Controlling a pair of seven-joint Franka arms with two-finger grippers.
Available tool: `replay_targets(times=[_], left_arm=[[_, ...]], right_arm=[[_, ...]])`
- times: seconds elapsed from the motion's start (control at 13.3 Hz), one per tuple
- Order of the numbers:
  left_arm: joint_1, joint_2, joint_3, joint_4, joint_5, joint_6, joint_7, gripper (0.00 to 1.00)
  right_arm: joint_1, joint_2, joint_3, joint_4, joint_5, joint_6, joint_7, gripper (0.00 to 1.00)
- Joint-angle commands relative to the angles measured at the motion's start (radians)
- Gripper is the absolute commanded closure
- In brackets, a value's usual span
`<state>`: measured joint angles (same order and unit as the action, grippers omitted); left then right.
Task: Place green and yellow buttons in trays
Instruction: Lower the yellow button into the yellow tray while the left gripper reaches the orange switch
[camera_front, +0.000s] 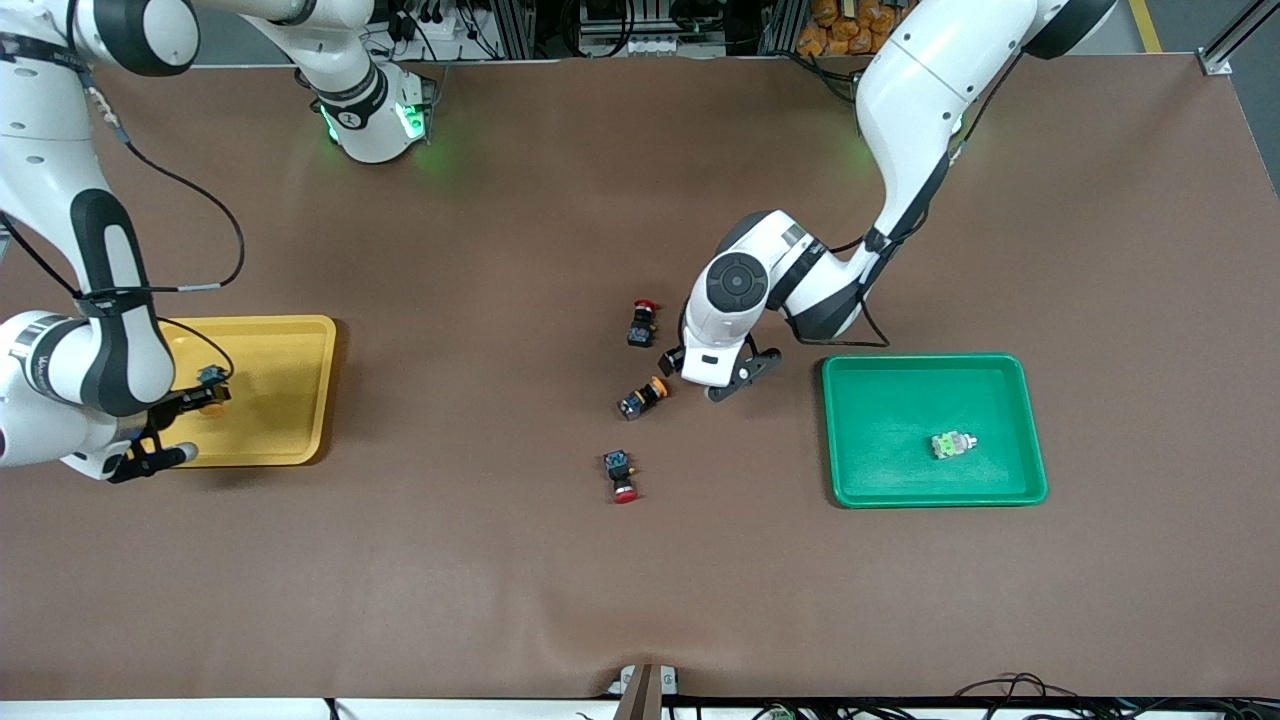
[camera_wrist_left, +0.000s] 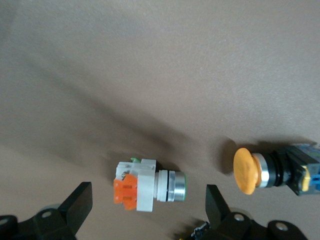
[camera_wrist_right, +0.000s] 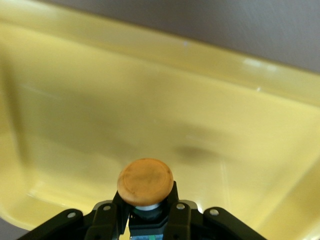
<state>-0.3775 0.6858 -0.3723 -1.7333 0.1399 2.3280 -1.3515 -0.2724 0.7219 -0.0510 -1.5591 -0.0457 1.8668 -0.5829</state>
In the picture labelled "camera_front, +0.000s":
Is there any white power strip with plugs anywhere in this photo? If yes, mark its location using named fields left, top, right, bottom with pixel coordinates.
left=400, top=5, right=506, bottom=61

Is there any black cable bundle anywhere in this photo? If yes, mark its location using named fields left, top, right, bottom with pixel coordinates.
left=950, top=672, right=1280, bottom=720

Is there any bag of orange items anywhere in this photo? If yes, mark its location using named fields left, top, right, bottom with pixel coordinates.
left=797, top=0, right=916, bottom=58

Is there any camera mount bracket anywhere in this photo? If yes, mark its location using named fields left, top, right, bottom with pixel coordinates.
left=608, top=663, right=681, bottom=720

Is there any aluminium profile with bracket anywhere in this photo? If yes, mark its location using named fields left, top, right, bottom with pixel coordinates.
left=1197, top=0, right=1280, bottom=77

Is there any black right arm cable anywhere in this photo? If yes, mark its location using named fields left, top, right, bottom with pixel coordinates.
left=0, top=60, right=247, bottom=401

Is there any aluminium frame post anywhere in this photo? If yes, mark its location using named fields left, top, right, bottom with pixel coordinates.
left=760, top=0, right=804, bottom=56
left=500, top=0, right=538, bottom=59

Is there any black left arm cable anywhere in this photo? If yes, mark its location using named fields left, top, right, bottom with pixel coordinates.
left=678, top=60, right=1021, bottom=351

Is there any green plastic tray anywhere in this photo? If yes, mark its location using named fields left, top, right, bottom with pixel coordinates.
left=821, top=353, right=1049, bottom=509

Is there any brown table mat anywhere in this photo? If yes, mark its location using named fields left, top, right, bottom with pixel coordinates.
left=0, top=55, right=1280, bottom=701

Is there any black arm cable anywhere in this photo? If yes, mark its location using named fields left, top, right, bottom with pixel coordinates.
left=0, top=60, right=247, bottom=401
left=678, top=60, right=1021, bottom=351

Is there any yellow button clear base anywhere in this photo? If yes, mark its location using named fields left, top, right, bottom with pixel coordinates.
left=617, top=375, right=670, bottom=422

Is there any yellow plastic tray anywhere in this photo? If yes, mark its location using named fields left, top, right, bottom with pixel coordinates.
left=140, top=315, right=338, bottom=469

